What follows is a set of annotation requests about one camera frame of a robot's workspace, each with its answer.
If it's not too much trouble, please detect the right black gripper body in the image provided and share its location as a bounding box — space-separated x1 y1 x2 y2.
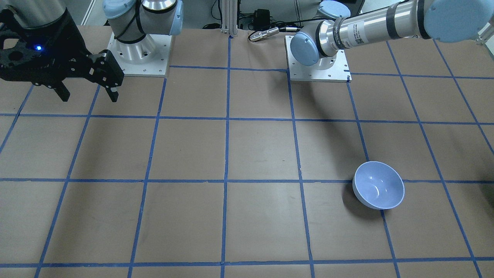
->
0 10 124 88

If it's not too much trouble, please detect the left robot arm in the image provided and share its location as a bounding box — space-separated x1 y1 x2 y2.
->
289 0 494 66

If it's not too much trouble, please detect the silver metal connector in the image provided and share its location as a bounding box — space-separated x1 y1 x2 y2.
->
247 27 279 42

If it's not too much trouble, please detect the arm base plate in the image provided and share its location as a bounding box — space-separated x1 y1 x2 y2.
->
285 36 352 82
107 33 174 77

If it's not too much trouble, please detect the aluminium frame post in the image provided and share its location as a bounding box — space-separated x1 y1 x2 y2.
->
219 0 239 37

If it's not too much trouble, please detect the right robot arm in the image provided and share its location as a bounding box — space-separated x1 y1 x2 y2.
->
1 0 183 102

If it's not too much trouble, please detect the blue bowl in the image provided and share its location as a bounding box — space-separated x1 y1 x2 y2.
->
352 161 405 210

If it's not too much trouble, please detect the black power adapter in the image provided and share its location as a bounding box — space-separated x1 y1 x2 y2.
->
252 8 271 29

